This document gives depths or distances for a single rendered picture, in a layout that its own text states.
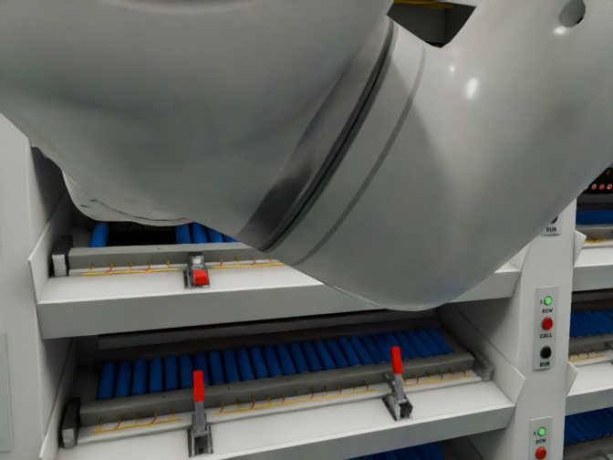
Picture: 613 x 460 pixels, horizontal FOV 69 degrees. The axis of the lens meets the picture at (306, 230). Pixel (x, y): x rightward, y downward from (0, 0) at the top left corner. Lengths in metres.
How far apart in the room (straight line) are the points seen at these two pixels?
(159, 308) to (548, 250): 0.54
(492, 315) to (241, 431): 0.41
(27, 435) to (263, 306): 0.27
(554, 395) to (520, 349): 0.10
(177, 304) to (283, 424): 0.22
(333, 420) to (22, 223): 0.43
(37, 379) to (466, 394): 0.56
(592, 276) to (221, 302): 0.56
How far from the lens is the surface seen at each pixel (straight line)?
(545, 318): 0.74
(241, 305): 0.53
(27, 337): 0.54
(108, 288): 0.53
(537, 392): 0.78
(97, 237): 0.60
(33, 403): 0.56
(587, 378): 0.88
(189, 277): 0.51
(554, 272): 0.74
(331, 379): 0.66
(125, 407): 0.62
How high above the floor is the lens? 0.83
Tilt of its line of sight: 5 degrees down
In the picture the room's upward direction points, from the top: straight up
